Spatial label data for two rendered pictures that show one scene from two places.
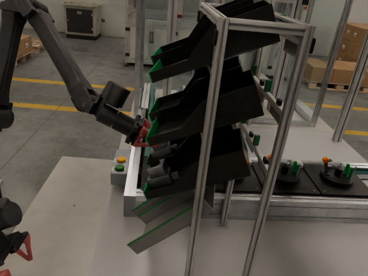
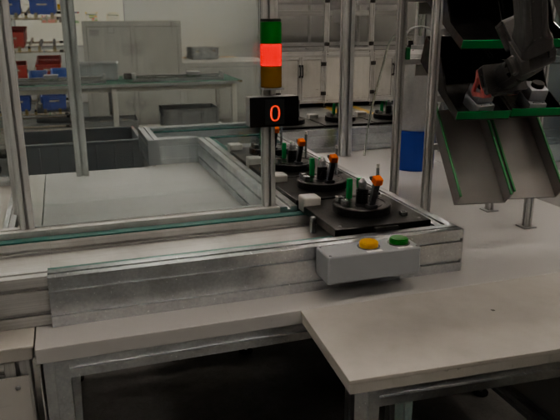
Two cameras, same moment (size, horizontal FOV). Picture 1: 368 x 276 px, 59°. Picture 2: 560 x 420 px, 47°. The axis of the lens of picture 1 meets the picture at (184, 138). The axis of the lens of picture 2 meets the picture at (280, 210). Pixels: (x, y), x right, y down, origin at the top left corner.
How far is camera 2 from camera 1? 2.26 m
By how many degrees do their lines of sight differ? 93
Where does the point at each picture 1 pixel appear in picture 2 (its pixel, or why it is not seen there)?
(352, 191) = not seen: hidden behind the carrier
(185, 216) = (536, 122)
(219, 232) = not seen: hidden behind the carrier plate
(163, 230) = (545, 150)
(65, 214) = (522, 309)
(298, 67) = not seen: outside the picture
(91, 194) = (446, 304)
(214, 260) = (457, 220)
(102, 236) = (519, 274)
